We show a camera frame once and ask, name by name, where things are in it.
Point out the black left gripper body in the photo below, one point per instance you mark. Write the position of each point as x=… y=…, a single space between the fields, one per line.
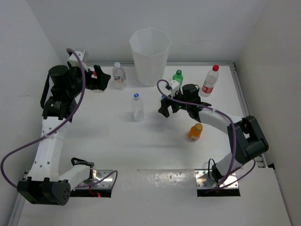
x=91 y=83

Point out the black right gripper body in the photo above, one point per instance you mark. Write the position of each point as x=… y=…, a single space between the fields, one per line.
x=176 y=105

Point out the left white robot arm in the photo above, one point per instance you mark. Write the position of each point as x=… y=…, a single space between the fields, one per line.
x=43 y=184

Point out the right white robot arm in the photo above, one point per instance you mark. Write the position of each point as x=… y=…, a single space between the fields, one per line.
x=246 y=138

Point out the white plastic bin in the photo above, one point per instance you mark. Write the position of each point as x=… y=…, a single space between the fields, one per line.
x=150 y=48

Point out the small red-cap red-label bottle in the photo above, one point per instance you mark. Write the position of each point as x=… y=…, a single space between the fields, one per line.
x=94 y=75

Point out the white-cap clear labelled bottle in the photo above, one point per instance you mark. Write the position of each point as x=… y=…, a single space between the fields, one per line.
x=119 y=76

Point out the green soda bottle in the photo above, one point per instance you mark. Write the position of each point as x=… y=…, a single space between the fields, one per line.
x=178 y=77

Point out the tall red-cap red-label bottle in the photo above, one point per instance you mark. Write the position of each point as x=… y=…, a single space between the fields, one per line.
x=210 y=81

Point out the orange juice bottle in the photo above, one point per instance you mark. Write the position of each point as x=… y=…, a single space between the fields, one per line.
x=195 y=132

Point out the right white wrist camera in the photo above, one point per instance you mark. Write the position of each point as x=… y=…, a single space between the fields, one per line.
x=173 y=86

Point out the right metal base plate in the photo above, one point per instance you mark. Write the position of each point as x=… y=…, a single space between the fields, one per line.
x=204 y=183

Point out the metal base plate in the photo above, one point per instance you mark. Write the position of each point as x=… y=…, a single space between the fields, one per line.
x=101 y=179
x=204 y=183

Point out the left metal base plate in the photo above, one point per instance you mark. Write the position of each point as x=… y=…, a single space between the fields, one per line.
x=101 y=179

